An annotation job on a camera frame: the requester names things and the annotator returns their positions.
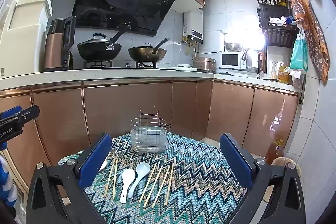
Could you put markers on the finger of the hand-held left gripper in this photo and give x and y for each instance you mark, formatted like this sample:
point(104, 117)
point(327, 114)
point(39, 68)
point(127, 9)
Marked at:
point(25, 113)

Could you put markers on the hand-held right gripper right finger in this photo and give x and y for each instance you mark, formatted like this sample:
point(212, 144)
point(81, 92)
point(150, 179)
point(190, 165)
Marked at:
point(236, 161)

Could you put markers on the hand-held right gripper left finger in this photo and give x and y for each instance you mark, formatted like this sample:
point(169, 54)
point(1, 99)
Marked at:
point(94, 161)

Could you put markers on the bamboo chopstick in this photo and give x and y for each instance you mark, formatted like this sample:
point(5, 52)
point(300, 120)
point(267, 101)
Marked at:
point(148, 182)
point(169, 184)
point(115, 179)
point(161, 187)
point(153, 187)
point(109, 178)

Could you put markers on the pale blue ceramic spoon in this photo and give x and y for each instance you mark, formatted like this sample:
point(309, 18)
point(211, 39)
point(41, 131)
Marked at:
point(142, 169)

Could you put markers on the cooking oil bottle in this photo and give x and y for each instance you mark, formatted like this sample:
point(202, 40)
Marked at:
point(274, 153)

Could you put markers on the small waste bin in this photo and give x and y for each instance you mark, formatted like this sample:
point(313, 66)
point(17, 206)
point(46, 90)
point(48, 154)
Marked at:
point(281, 161)

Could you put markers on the zigzag patterned tablecloth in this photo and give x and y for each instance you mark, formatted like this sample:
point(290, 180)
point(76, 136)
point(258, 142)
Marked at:
point(197, 187)

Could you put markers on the blue white patterned clothing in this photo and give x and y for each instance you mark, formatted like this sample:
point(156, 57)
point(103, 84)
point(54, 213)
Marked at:
point(6, 179)

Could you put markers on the copper thermos kettle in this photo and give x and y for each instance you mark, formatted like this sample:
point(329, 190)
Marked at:
point(55, 48)

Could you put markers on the copper lower cabinets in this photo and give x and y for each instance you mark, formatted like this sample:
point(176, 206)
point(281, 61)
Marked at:
point(144, 108)

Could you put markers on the white tall appliance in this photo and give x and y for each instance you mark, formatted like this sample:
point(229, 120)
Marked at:
point(23, 29)

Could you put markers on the white kitchen countertop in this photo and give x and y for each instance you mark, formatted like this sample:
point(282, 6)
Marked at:
point(105, 74)

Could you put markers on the black wok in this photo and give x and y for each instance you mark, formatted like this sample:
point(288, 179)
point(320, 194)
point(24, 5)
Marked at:
point(99, 53)

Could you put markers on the clear spray bottle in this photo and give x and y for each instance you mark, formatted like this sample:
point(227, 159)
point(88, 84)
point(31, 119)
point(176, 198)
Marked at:
point(274, 71)

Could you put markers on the black gas stove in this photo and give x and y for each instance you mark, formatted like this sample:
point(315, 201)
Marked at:
point(118, 65)

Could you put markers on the yellow oil bottle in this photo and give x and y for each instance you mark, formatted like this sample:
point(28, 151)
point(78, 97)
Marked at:
point(283, 74)

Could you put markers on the white microwave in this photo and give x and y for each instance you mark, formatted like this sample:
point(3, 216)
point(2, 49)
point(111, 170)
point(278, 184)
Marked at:
point(231, 60)

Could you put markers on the black wok lid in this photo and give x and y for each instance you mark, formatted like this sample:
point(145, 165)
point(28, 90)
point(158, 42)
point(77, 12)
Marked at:
point(97, 41)

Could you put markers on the white plastic bag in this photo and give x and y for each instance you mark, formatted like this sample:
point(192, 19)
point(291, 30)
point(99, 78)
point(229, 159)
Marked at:
point(296, 77)

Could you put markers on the copper rice cooker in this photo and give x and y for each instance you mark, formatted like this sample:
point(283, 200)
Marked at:
point(204, 62)

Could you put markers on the white dish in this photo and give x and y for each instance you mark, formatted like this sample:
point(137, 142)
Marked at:
point(186, 67)

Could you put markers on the metal faucet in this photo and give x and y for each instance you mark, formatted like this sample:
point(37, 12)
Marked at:
point(249, 50)

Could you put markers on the metal bowl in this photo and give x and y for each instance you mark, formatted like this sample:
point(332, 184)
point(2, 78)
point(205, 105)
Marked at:
point(233, 47)

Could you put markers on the gold wok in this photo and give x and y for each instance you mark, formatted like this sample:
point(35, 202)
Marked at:
point(144, 54)

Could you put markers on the teal hanging bag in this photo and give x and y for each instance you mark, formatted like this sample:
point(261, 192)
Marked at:
point(299, 56)

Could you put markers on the glass pan lid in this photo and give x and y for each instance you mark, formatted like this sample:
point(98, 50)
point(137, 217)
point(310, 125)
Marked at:
point(147, 46)

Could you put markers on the white water heater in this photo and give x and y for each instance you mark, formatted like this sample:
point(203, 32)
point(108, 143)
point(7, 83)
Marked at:
point(193, 24)

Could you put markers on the brown patterned apron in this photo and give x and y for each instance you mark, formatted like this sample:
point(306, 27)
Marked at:
point(312, 37)

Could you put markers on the black wall rack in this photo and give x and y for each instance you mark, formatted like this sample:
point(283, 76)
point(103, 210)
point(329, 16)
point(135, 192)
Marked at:
point(275, 35)

